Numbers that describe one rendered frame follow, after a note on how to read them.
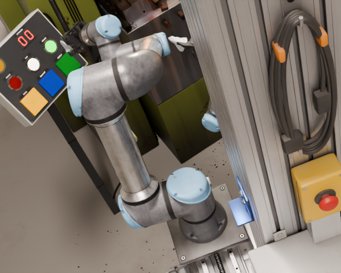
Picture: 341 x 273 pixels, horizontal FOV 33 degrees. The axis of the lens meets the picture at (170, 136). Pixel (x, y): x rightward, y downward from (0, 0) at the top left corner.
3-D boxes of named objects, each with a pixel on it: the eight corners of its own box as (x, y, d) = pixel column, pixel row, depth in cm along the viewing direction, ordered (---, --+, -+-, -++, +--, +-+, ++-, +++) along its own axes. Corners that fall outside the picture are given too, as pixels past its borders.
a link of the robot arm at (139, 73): (157, 47, 136) (162, 23, 183) (114, 61, 137) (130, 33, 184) (171, 92, 139) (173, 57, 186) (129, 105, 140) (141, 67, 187)
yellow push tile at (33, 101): (48, 101, 210) (33, 87, 208) (35, 116, 208) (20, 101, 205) (46, 102, 212) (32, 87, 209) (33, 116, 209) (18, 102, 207)
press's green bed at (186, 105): (240, 127, 308) (223, 64, 273) (181, 164, 302) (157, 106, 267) (187, 74, 344) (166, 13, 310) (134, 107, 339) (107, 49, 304)
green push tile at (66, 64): (81, 65, 219) (68, 50, 216) (69, 78, 216) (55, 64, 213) (79, 66, 221) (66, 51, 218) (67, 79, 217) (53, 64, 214)
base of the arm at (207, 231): (233, 232, 174) (227, 215, 167) (187, 250, 175) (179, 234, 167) (218, 195, 184) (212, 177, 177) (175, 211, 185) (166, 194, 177)
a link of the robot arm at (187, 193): (219, 216, 167) (209, 190, 157) (176, 228, 169) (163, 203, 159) (211, 184, 175) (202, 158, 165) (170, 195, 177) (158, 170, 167)
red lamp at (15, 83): (25, 86, 206) (19, 77, 203) (13, 92, 205) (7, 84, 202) (22, 81, 208) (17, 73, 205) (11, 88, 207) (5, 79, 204)
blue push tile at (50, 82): (65, 83, 215) (51, 68, 212) (52, 97, 212) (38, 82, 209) (63, 83, 217) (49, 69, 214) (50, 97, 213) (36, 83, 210)
